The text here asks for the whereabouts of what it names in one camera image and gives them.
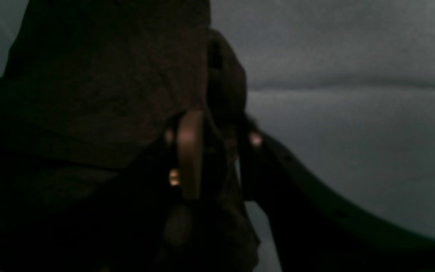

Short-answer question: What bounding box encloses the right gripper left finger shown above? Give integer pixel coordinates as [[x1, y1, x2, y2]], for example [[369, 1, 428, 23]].
[[164, 110, 204, 200]]

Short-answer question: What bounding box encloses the black T-shirt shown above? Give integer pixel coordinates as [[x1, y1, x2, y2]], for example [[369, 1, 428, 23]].
[[0, 0, 259, 272]]

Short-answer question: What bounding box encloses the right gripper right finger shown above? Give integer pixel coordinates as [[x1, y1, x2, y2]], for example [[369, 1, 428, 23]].
[[238, 128, 435, 272]]

